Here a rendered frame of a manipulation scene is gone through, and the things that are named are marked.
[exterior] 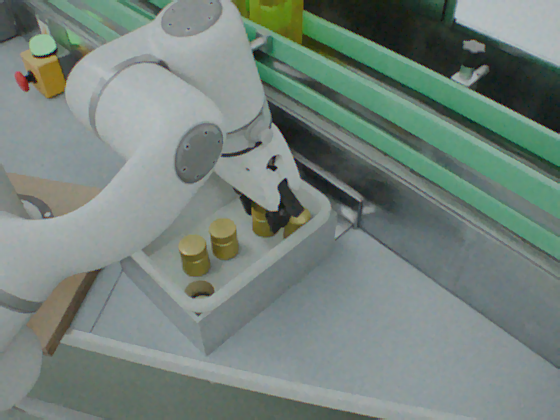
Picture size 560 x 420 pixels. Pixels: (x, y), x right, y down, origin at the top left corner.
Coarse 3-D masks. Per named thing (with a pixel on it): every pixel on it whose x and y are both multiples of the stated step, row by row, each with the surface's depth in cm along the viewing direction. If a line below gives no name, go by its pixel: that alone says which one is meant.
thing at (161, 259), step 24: (216, 192) 72; (312, 192) 66; (192, 216) 71; (216, 216) 73; (240, 216) 73; (312, 216) 68; (168, 240) 70; (240, 240) 70; (264, 240) 70; (288, 240) 61; (144, 264) 59; (168, 264) 67; (216, 264) 68; (240, 264) 68; (264, 264) 59; (168, 288) 57; (216, 288) 65; (240, 288) 57
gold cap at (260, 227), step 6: (252, 204) 64; (258, 204) 64; (252, 210) 64; (258, 210) 63; (264, 210) 63; (252, 216) 65; (258, 216) 63; (264, 216) 63; (252, 222) 66; (258, 222) 64; (264, 222) 64; (252, 228) 66; (258, 228) 65; (264, 228) 65; (258, 234) 66; (264, 234) 65; (270, 234) 65
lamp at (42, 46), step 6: (36, 36) 91; (42, 36) 91; (48, 36) 91; (30, 42) 90; (36, 42) 90; (42, 42) 90; (48, 42) 90; (54, 42) 92; (30, 48) 91; (36, 48) 90; (42, 48) 90; (48, 48) 91; (54, 48) 92; (36, 54) 91; (42, 54) 91; (48, 54) 91; (54, 54) 92
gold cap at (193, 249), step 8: (184, 240) 65; (192, 240) 65; (200, 240) 65; (184, 248) 64; (192, 248) 64; (200, 248) 64; (184, 256) 64; (192, 256) 63; (200, 256) 64; (208, 256) 66; (184, 264) 65; (192, 264) 64; (200, 264) 65; (208, 264) 66; (184, 272) 66; (192, 272) 66; (200, 272) 66
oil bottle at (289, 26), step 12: (252, 0) 70; (264, 0) 68; (276, 0) 67; (288, 0) 68; (300, 0) 70; (252, 12) 71; (264, 12) 69; (276, 12) 68; (288, 12) 69; (300, 12) 71; (264, 24) 71; (276, 24) 69; (288, 24) 71; (300, 24) 72; (288, 36) 72; (300, 36) 74
